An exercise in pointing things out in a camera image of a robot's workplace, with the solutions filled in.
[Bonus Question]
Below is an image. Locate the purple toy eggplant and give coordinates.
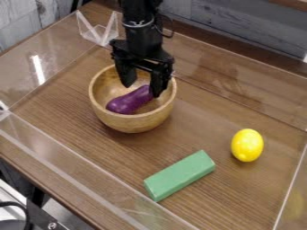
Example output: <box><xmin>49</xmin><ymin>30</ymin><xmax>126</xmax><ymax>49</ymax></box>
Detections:
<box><xmin>105</xmin><ymin>84</ymin><xmax>153</xmax><ymax>115</ymax></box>

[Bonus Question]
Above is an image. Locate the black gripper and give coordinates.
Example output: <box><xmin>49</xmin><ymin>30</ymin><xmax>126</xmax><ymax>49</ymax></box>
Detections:
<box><xmin>110</xmin><ymin>19</ymin><xmax>173</xmax><ymax>98</ymax></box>

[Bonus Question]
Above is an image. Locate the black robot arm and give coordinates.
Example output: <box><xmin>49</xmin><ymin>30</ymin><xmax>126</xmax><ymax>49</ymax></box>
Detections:
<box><xmin>109</xmin><ymin>0</ymin><xmax>173</xmax><ymax>98</ymax></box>

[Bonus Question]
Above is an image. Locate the black device with cable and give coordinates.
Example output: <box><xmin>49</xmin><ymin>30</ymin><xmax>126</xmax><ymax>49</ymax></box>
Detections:
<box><xmin>0</xmin><ymin>201</ymin><xmax>69</xmax><ymax>230</ymax></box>

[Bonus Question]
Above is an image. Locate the brown wooden bowl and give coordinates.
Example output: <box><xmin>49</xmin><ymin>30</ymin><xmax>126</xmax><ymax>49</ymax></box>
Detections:
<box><xmin>88</xmin><ymin>65</ymin><xmax>177</xmax><ymax>133</ymax></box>

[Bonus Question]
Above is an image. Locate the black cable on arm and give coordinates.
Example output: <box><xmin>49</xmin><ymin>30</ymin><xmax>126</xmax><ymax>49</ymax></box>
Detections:
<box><xmin>154</xmin><ymin>12</ymin><xmax>174</xmax><ymax>40</ymax></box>

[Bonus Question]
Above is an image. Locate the yellow toy lemon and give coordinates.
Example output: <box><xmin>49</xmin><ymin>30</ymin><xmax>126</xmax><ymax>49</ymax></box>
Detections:
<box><xmin>229</xmin><ymin>128</ymin><xmax>264</xmax><ymax>163</ymax></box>

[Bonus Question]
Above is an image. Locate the green rectangular block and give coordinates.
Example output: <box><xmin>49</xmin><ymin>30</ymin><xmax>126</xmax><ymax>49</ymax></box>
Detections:
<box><xmin>144</xmin><ymin>150</ymin><xmax>216</xmax><ymax>202</ymax></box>

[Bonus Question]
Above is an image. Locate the clear acrylic corner bracket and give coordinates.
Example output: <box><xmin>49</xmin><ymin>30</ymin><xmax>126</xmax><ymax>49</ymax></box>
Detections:
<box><xmin>76</xmin><ymin>11</ymin><xmax>118</xmax><ymax>47</ymax></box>

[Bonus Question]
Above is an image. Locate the clear acrylic tray wall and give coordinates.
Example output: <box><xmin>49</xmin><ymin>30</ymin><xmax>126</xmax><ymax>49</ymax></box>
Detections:
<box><xmin>0</xmin><ymin>110</ymin><xmax>198</xmax><ymax>230</ymax></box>

